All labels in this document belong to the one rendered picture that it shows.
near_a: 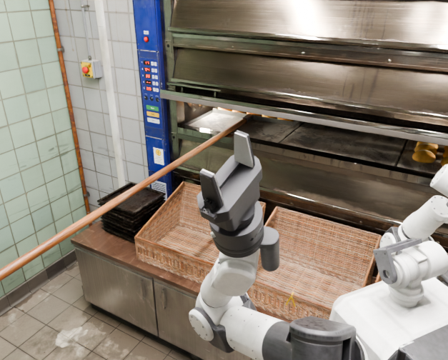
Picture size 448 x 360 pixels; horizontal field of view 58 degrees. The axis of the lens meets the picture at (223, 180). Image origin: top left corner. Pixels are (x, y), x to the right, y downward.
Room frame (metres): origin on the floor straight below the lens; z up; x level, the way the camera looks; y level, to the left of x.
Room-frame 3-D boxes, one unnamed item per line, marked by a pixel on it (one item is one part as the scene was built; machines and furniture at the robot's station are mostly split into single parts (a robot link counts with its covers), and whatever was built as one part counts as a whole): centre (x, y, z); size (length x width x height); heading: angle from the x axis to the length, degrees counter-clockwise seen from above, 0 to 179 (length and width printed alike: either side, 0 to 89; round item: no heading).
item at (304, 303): (1.53, -0.40, 0.72); 0.56 x 0.49 x 0.28; 60
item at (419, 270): (0.60, -0.36, 1.46); 0.10 x 0.07 x 0.09; 114
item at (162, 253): (1.83, 0.12, 0.72); 0.56 x 0.49 x 0.28; 61
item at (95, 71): (2.49, 0.81, 1.46); 0.10 x 0.07 x 0.10; 60
